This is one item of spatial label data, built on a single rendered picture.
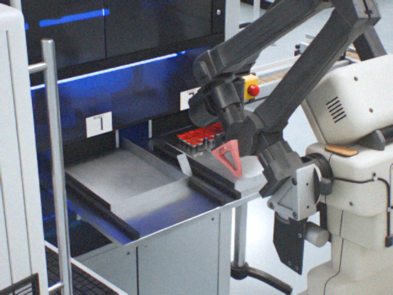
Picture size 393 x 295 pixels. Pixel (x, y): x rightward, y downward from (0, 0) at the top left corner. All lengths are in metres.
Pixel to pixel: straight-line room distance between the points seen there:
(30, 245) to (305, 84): 0.63
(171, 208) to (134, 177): 0.21
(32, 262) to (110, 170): 0.72
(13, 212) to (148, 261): 1.11
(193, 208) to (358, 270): 0.52
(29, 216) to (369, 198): 0.68
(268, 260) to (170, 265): 0.89
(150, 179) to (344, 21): 0.96
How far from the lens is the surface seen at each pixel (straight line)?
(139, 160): 2.30
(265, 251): 3.50
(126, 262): 2.50
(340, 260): 1.78
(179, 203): 2.07
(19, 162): 1.47
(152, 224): 1.98
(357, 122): 1.56
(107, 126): 2.24
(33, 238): 1.56
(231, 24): 2.42
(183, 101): 2.38
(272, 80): 2.83
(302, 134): 4.66
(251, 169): 2.26
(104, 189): 2.15
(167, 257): 2.61
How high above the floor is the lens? 1.91
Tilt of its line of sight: 25 degrees down
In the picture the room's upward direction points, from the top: 1 degrees clockwise
